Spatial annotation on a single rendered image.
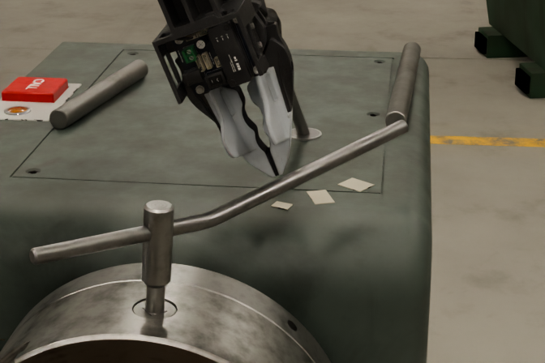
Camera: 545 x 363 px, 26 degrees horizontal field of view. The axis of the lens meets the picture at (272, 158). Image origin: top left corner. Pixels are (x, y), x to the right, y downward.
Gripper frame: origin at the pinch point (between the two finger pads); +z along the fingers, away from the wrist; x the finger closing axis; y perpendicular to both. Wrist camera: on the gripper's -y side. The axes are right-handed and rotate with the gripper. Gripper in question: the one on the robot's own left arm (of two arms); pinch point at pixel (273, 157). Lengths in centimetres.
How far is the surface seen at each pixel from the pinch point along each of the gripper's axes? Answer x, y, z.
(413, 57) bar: 9.1, -45.5, 7.8
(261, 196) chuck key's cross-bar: -0.2, 7.5, 0.4
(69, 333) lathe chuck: -15.4, 16.3, 2.9
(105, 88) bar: -22.1, -30.0, -4.3
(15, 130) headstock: -29.5, -20.4, -5.3
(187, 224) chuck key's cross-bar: -5.1, 11.8, -0.8
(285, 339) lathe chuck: -2.3, 9.5, 11.7
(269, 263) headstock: -3.5, 1.3, 8.4
